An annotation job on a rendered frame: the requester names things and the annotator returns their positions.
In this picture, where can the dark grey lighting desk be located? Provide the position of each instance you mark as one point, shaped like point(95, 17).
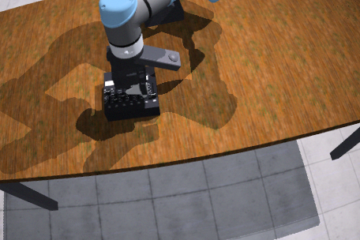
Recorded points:
point(127, 106)

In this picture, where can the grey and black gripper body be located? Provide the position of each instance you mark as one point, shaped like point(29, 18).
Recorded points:
point(124, 75)

